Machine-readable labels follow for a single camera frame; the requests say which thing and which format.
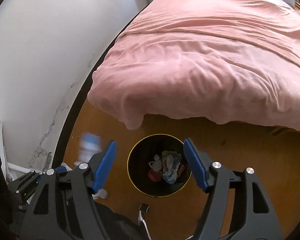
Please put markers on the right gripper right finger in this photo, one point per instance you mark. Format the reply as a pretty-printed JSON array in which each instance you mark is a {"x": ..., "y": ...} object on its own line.
[{"x": 253, "y": 215}]

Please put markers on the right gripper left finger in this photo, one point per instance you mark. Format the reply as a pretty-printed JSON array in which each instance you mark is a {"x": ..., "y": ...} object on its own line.
[{"x": 63, "y": 205}]

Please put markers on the blue white snack bag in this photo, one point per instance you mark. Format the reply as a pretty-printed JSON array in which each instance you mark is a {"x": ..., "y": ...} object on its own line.
[{"x": 88, "y": 146}]

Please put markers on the black round trash bin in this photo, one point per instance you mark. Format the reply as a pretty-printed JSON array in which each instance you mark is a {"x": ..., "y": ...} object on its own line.
[{"x": 157, "y": 166}]

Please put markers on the pink bed blanket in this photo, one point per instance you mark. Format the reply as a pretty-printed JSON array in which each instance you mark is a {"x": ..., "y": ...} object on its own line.
[{"x": 225, "y": 60}]

